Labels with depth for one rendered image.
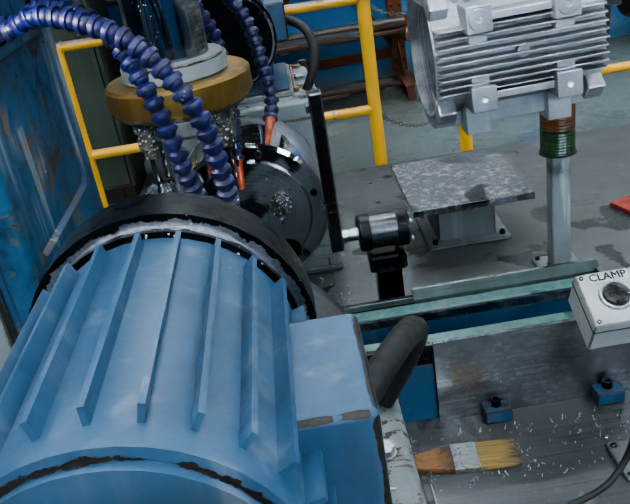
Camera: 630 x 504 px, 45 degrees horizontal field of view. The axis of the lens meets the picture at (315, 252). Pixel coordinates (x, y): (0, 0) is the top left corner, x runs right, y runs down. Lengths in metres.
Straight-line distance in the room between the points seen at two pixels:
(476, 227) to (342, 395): 1.28
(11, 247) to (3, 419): 0.56
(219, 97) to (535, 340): 0.54
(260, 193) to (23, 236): 0.47
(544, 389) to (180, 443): 0.90
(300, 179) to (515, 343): 0.43
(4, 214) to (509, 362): 0.68
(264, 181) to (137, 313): 0.87
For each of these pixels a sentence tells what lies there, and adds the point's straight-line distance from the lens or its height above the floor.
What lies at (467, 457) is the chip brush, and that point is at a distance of 1.08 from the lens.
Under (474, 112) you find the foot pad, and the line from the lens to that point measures 0.92.
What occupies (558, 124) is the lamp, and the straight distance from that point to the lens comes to 1.37.
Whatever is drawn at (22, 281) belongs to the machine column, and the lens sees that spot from 0.91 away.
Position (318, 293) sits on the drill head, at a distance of 0.82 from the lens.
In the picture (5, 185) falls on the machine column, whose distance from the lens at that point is 0.88.
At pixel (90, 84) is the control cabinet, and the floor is 0.70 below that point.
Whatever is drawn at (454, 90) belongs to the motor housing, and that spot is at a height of 1.28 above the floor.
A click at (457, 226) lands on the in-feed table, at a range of 1.61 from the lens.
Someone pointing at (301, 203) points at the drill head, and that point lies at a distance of 1.25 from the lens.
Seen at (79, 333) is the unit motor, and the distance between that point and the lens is 0.38.
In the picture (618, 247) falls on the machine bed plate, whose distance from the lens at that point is 1.59.
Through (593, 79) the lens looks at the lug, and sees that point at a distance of 0.99.
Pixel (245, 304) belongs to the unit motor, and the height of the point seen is 1.33.
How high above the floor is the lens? 1.53
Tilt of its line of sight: 26 degrees down
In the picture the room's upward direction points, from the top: 10 degrees counter-clockwise
